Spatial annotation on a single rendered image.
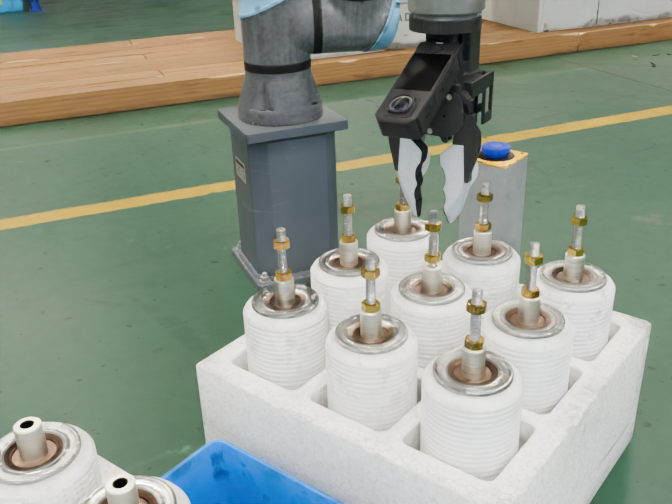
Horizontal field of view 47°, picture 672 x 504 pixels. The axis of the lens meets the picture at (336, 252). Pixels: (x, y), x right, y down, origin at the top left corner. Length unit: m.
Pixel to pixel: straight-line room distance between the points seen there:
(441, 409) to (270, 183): 0.71
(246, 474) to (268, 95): 0.68
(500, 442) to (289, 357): 0.25
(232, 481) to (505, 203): 0.53
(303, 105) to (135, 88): 1.42
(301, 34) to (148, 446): 0.69
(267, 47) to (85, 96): 1.44
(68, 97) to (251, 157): 1.41
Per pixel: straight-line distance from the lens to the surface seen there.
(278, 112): 1.32
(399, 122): 0.71
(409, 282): 0.89
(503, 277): 0.94
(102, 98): 2.69
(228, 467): 0.89
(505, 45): 3.23
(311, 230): 1.40
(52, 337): 1.37
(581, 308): 0.90
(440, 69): 0.75
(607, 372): 0.90
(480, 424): 0.72
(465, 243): 0.98
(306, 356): 0.85
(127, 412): 1.15
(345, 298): 0.91
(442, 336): 0.86
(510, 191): 1.11
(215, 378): 0.88
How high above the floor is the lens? 0.67
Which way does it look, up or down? 26 degrees down
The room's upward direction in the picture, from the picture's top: 2 degrees counter-clockwise
